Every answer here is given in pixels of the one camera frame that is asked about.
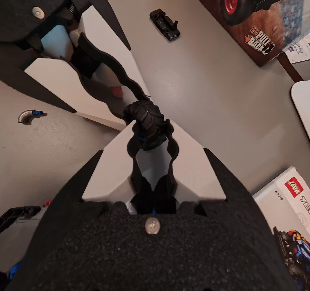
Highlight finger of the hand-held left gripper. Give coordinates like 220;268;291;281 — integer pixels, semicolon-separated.
77;5;152;102
24;57;129;131

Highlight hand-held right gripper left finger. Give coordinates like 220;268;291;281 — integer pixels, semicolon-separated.
82;120;136;204

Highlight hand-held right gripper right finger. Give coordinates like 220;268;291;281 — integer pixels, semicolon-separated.
167;119;227;204

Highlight black tyre blue hub wheel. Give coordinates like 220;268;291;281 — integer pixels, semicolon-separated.
123;100;168;151

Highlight blue black toy brick truck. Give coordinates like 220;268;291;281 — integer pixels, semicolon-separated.
0;200;52;282

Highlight grey elbow piece blue pin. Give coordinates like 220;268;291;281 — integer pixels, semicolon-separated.
17;110;47;126

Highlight red wheeled truck set box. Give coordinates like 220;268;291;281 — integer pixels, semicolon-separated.
182;0;310;68

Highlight black brick piece red pins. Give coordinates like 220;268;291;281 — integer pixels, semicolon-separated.
149;9;181;42

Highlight truck building instruction booklet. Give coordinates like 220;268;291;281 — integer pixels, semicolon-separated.
252;166;310;291

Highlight small white leaflet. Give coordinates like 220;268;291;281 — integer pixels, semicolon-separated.
283;33;310;64

